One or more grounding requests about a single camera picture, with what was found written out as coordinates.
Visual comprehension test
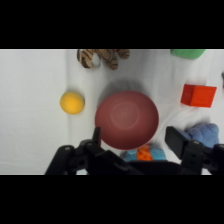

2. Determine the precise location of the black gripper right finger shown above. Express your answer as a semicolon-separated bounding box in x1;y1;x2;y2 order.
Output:
164;126;224;176

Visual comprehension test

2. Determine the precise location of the light blue plush toy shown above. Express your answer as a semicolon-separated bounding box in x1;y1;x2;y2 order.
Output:
184;122;221;150

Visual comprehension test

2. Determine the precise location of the pink bowl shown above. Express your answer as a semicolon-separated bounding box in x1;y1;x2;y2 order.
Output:
94;90;160;151

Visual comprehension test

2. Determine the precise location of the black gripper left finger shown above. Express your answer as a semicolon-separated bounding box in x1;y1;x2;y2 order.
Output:
44;126;144;176

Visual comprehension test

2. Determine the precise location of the striped tiger plush toy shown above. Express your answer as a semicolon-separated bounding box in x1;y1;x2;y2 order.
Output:
76;49;131;71

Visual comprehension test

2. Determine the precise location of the yellow ball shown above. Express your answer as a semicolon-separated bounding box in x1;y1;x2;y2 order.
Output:
59;90;86;115

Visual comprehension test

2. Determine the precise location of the blue and orange fish plush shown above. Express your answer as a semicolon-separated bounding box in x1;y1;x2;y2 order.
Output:
120;143;168;163

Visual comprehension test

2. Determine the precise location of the red cube block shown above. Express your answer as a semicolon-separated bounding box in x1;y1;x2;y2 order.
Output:
180;83;218;109

